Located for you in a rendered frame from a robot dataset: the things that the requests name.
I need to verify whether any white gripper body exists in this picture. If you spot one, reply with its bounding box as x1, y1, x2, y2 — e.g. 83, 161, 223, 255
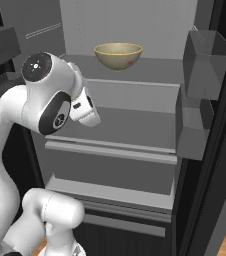
77, 107, 102, 129

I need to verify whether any grey fridge shelf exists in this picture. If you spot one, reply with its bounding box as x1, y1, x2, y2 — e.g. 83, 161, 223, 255
60, 54, 187, 88
44, 173, 177, 212
44, 106, 182, 166

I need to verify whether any olive tan bowl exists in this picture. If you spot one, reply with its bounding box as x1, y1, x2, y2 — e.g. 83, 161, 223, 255
93, 42, 144, 72

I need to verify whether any grey open fridge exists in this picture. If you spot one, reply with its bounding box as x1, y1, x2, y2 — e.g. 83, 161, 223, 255
0, 0, 219, 256

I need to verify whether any small grey door bin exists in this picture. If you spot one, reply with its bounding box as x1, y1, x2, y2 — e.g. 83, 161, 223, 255
175, 87, 216, 162

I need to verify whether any dark grey door bin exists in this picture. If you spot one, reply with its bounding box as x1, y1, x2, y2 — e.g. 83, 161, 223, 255
0, 26, 22, 75

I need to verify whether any large grey door bin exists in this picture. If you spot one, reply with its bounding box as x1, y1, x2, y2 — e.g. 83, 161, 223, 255
182, 29, 226, 102

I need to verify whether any black freezer drawer front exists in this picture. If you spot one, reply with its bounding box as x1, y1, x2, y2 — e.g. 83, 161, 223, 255
72, 208, 173, 256

